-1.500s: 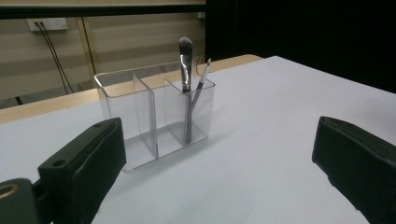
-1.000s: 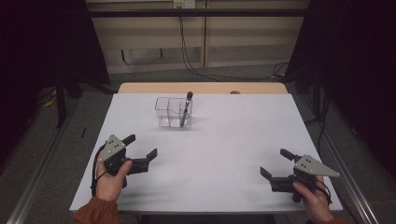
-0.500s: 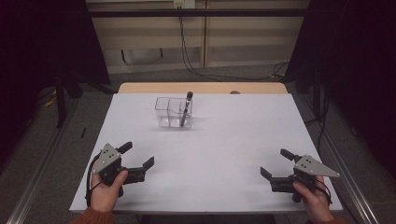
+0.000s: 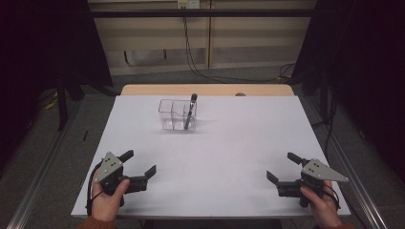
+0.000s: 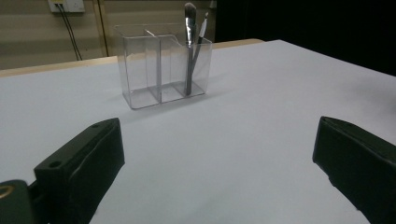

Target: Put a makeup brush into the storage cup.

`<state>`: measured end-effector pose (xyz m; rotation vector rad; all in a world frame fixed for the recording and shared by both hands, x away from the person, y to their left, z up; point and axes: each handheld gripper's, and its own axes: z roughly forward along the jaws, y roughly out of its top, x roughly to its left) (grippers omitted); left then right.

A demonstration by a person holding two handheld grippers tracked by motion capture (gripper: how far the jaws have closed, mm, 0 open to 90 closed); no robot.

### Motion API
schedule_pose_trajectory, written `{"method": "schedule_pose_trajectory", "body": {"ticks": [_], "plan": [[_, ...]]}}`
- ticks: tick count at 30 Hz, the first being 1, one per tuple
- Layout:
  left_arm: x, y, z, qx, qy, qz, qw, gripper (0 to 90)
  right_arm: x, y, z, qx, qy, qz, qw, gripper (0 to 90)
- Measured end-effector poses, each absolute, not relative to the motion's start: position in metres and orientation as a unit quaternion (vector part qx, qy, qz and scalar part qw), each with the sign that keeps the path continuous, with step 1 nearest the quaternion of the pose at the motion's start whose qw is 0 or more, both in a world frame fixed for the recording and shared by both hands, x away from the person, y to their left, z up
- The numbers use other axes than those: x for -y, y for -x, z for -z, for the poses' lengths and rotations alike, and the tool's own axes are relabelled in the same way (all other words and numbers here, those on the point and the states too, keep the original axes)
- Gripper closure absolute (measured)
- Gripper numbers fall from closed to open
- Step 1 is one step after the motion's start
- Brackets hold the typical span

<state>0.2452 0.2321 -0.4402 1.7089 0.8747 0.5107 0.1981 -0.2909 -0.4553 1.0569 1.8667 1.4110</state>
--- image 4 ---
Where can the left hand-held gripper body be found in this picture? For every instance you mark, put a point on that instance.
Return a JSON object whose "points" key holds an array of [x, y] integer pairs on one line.
{"points": [[110, 168]]}

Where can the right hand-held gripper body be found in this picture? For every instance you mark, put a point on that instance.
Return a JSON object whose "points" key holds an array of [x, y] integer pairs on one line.
{"points": [[318, 170]]}

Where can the clear plastic organizer box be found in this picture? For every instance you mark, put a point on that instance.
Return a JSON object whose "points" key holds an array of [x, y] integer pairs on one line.
{"points": [[173, 124]]}

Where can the thin black eyeliner brush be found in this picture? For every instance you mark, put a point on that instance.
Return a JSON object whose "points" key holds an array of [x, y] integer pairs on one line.
{"points": [[187, 124]]}

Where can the black makeup brush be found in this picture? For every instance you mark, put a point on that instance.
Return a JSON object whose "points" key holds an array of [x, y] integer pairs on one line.
{"points": [[191, 109]]}

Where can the person's left hand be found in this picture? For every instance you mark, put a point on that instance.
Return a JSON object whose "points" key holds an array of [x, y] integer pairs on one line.
{"points": [[106, 206]]}

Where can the person's right hand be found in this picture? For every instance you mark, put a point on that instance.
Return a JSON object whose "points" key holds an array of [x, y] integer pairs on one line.
{"points": [[323, 210]]}

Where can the small black stick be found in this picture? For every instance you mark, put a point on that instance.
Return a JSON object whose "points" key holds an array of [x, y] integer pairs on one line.
{"points": [[85, 135]]}

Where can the white table board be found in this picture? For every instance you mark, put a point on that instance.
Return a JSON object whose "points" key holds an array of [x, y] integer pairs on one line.
{"points": [[207, 171]]}

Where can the black metal stand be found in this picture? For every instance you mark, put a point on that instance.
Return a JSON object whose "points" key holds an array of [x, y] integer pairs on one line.
{"points": [[324, 95], [62, 105]]}

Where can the dark curtain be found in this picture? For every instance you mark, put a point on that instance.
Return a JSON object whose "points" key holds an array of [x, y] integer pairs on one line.
{"points": [[31, 47], [366, 63]]}

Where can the wooden vertical strip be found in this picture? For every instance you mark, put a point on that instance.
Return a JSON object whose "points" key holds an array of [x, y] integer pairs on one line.
{"points": [[209, 41]]}

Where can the black horizontal bar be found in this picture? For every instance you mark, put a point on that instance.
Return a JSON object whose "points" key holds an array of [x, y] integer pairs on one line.
{"points": [[223, 13]]}

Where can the aluminium floor rail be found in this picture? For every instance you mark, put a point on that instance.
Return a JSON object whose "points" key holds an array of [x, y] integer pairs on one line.
{"points": [[371, 211], [41, 168]]}

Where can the white wall socket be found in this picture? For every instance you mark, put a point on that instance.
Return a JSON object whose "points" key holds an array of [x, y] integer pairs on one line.
{"points": [[188, 3]]}

